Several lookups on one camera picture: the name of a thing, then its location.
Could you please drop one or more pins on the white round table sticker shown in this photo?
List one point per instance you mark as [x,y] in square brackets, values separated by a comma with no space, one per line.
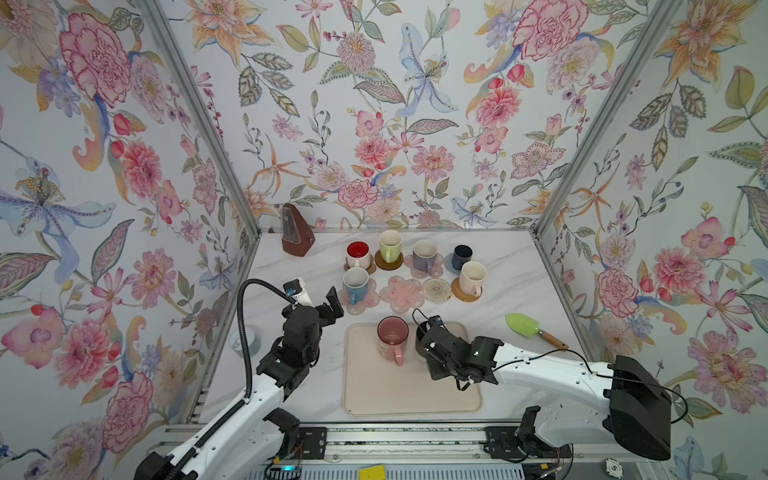
[253,341]

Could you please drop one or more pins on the brown round wooden coaster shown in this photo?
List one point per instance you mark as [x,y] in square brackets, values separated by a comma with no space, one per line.
[388,266]

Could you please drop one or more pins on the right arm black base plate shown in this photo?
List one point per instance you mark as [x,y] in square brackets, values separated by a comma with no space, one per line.
[517,444]

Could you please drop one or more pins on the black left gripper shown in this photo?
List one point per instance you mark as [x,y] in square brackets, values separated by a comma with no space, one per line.
[323,312]

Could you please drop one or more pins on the beige serving tray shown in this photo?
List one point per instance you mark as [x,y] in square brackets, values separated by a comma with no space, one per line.
[376,386]

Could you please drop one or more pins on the small dark navy mug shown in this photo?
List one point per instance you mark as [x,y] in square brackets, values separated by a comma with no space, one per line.
[461,255]

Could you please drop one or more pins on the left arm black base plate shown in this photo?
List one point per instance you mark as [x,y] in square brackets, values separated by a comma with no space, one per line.
[302,443]

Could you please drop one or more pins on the pink flower coaster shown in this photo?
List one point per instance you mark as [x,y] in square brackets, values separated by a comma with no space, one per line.
[435,272]
[402,294]
[371,300]

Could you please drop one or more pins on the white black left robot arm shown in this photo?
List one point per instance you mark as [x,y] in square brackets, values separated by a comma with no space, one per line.
[254,427]

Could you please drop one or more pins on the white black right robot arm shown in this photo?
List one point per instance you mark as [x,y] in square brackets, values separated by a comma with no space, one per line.
[596,403]

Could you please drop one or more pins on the red interior white mug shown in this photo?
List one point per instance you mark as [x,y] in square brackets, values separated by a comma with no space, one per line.
[358,255]

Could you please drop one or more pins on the aluminium front rail frame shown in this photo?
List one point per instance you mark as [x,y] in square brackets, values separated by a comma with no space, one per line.
[441,450]

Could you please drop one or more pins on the cream mug green handle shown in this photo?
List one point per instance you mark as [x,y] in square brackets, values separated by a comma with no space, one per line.
[390,246]

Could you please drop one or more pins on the brown wooden metronome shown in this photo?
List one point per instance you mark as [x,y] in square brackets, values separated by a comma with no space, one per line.
[297,236]

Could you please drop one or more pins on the white embroidered round coaster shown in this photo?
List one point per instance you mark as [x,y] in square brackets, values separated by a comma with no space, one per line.
[436,290]

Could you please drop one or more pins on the black mug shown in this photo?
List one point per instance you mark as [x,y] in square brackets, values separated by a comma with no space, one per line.
[433,349]

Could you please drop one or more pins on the white mug purple handle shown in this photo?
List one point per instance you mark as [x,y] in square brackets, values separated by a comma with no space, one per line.
[424,254]

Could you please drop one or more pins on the brown paw shaped coaster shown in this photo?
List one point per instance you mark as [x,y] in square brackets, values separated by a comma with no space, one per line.
[372,267]

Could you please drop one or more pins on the grey blue round coaster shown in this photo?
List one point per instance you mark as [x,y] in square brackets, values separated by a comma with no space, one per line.
[449,264]

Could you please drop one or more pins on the yellow sticky note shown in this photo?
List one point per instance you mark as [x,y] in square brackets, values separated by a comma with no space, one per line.
[377,472]

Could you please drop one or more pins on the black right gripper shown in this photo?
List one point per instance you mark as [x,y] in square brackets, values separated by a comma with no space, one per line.
[433,372]

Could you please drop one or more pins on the cream mug pink handle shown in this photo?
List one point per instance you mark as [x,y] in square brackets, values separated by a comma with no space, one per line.
[472,278]

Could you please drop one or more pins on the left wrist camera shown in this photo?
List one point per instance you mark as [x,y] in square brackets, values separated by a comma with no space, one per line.
[296,290]

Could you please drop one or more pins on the white mug blue handle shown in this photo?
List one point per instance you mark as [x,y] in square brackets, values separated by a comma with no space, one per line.
[356,284]

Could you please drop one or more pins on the green silicone spatula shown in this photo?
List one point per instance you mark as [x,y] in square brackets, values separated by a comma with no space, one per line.
[530,328]

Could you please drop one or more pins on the woven rattan round coaster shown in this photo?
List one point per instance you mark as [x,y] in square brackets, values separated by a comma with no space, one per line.
[458,293]

